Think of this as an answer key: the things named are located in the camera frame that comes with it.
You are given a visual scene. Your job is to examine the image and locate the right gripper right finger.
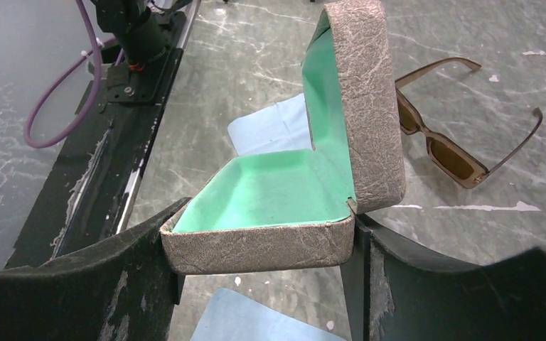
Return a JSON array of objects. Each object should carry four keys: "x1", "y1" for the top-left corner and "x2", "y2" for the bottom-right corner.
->
[{"x1": 341, "y1": 215, "x2": 546, "y2": 340}]

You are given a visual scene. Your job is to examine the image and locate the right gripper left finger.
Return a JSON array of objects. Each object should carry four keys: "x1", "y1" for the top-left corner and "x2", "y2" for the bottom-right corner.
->
[{"x1": 0, "y1": 198, "x2": 188, "y2": 340}]

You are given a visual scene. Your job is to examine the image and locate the blue cleaning cloth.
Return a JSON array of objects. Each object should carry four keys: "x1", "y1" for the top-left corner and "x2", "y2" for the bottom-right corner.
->
[
  {"x1": 227, "y1": 93, "x2": 311, "y2": 156},
  {"x1": 191, "y1": 288, "x2": 341, "y2": 341}
]

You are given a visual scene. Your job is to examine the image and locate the brown glasses case green lining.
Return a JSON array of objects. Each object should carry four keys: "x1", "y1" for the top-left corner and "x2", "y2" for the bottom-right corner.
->
[{"x1": 160, "y1": 1, "x2": 406, "y2": 275}]

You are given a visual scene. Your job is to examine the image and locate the brown tinted sunglasses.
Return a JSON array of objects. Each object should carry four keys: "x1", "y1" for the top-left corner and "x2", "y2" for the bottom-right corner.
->
[{"x1": 394, "y1": 57, "x2": 544, "y2": 190}]

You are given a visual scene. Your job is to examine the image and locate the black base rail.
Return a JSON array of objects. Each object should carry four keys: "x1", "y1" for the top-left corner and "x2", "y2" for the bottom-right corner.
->
[{"x1": 6, "y1": 1, "x2": 199, "y2": 269}]

